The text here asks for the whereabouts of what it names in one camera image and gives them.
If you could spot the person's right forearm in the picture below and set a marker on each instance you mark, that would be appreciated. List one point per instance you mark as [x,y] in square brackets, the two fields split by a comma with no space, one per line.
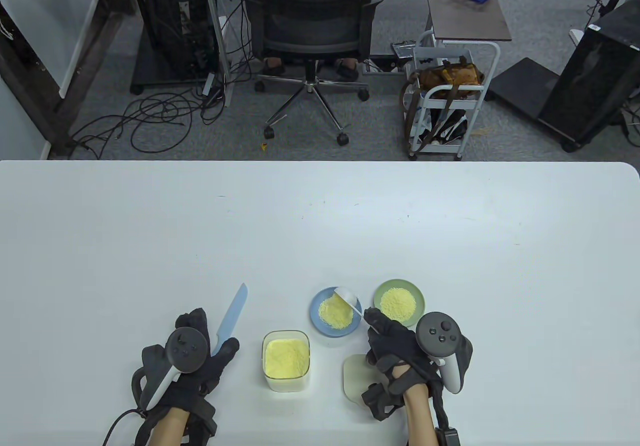
[420,421]

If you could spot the white metal desk leg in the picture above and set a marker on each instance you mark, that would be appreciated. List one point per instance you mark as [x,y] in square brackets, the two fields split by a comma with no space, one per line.
[215,16]

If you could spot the brown leather bag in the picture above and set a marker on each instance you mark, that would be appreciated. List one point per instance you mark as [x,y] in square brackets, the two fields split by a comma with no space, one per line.
[450,74]

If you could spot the green round dish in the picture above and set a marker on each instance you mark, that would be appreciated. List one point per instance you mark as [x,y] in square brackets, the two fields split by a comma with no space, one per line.
[382,288]

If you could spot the glass chicken bouillon jar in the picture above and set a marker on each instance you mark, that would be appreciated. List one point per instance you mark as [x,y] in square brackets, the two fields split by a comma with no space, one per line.
[286,358]

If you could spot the person's right hand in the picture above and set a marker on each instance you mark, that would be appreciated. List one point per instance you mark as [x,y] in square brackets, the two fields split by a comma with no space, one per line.
[395,346]

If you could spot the blue round dish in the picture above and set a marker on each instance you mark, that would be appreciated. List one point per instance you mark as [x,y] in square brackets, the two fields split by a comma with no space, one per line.
[316,318]

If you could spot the black mesh office chair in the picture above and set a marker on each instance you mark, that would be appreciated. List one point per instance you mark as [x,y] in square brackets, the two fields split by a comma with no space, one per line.
[310,21]

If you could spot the dark wooden desk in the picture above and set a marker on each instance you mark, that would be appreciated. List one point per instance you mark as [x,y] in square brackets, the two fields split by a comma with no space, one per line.
[30,94]

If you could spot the black flat floor platform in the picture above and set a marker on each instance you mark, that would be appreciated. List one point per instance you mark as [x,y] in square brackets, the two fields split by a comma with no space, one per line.
[525,84]

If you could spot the white rolling cart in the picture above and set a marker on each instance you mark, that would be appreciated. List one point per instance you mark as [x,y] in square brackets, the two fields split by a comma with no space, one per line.
[457,87]

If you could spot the grey white handheld controller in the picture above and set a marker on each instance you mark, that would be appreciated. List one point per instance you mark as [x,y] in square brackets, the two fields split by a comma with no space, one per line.
[187,348]
[440,333]

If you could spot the black and white bag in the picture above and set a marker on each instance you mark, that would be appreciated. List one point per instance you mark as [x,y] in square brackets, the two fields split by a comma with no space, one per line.
[447,126]

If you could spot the cream jar lid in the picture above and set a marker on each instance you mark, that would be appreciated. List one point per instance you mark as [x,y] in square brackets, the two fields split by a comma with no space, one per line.
[352,376]

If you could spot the brown side table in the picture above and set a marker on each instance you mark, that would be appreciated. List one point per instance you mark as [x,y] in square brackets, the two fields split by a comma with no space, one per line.
[470,16]

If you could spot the yellow chicken bouillon pile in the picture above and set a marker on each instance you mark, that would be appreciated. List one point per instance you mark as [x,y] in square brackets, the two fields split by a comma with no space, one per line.
[332,316]
[397,303]

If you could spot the light blue plastic knife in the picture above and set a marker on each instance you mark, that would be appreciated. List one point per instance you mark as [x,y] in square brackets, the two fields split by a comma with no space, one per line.
[232,311]

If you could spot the black computer tower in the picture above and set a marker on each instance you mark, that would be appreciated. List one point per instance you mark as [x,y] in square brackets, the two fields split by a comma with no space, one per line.
[595,76]
[175,16]

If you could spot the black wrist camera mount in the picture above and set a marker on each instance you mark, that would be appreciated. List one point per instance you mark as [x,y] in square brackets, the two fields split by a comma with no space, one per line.
[380,403]

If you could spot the person's left hand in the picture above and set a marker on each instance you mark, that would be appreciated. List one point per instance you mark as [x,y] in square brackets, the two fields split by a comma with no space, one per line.
[215,366]

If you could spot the person's left forearm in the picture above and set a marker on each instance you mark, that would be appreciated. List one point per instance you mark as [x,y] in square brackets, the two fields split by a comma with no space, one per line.
[170,428]

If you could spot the white plastic coffee spoon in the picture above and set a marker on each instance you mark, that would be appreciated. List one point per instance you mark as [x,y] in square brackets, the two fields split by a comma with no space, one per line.
[346,296]

